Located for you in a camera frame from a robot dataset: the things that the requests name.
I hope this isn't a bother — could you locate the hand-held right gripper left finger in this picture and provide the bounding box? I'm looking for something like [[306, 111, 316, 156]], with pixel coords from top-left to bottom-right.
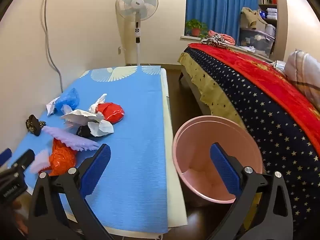
[[27, 144, 113, 240]]

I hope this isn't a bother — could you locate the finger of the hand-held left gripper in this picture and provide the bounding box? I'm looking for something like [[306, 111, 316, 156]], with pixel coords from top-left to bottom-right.
[[0, 148, 12, 167], [8, 149, 35, 172]]

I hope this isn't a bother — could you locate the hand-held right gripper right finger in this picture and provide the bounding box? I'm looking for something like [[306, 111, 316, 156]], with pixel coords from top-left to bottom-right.
[[207, 142, 294, 240]]

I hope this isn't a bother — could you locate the pink plastic bin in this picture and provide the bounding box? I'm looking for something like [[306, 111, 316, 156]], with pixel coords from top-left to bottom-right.
[[172, 116, 263, 204]]

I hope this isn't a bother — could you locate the red plastic bag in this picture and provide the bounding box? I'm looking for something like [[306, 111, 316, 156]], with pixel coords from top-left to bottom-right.
[[96, 102, 125, 124]]

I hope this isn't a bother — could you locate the blue plastic bag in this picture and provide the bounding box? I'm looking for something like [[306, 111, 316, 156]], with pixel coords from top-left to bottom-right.
[[54, 88, 80, 112]]

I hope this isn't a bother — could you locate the short purple foam net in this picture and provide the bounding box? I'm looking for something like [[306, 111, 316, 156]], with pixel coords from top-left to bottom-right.
[[30, 149, 51, 173]]

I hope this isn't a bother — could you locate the black gold wrapper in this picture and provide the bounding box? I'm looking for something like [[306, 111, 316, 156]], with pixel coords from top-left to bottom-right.
[[26, 114, 47, 137]]

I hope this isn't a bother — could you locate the orange plastic bag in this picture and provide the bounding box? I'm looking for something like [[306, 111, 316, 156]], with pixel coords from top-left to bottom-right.
[[48, 139, 77, 176]]

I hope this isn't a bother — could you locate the black plastic bag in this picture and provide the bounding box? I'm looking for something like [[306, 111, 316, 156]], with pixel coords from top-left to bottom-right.
[[76, 125, 95, 138]]

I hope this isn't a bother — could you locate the long purple foam net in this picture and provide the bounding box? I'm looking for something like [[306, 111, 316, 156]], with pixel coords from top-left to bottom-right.
[[42, 126, 100, 152]]

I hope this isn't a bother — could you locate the white paper wad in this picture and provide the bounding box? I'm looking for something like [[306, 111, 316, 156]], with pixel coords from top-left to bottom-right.
[[87, 120, 114, 137]]

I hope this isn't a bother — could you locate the large crumpled white paper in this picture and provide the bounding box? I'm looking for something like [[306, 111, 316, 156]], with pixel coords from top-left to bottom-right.
[[61, 105, 104, 128]]

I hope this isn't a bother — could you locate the blue patterned table cover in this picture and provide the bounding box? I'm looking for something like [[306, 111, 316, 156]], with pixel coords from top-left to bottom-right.
[[9, 66, 168, 233]]

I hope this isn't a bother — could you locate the white table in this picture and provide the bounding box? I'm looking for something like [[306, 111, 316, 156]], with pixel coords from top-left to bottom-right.
[[159, 68, 188, 228]]

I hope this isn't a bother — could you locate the dark star blanket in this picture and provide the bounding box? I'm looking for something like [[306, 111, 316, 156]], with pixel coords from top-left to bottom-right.
[[184, 47, 320, 232]]

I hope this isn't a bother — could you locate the yellow star bed sheet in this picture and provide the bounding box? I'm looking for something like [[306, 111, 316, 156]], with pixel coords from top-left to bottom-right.
[[178, 52, 248, 132]]

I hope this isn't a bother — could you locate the red blanket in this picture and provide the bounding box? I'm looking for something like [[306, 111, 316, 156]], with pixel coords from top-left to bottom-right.
[[187, 42, 320, 153]]

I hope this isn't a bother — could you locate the striped cloth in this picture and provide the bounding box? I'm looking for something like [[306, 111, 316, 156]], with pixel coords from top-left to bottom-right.
[[201, 35, 229, 50]]

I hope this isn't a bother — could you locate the checked pillow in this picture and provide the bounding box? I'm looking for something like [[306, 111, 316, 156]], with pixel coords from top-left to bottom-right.
[[284, 49, 320, 102]]

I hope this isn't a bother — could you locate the clear storage box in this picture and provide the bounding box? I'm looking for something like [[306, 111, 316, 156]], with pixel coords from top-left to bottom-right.
[[238, 27, 276, 57]]

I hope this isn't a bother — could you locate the pink cloth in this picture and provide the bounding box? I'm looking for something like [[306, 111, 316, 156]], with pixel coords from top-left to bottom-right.
[[207, 30, 236, 45]]

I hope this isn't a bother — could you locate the white window sill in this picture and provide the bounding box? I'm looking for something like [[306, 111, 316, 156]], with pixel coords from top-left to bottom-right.
[[180, 35, 208, 41]]

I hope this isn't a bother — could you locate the potted green plant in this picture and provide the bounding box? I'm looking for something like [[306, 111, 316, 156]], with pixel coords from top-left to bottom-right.
[[185, 19, 209, 37]]

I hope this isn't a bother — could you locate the beige coat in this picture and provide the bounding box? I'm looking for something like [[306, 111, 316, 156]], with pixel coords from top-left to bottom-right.
[[240, 7, 268, 30]]

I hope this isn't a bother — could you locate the blue curtain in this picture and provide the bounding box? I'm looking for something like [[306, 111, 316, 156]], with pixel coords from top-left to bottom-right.
[[186, 0, 260, 46]]

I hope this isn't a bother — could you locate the white standing fan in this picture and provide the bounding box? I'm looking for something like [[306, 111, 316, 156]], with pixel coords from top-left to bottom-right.
[[115, 0, 159, 67]]

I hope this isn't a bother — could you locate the bookshelf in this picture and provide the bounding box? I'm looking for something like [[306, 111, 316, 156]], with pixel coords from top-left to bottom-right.
[[257, 0, 278, 28]]

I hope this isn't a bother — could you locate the grey wall cable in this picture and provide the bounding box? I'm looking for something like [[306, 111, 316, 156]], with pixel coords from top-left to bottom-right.
[[43, 0, 64, 93]]

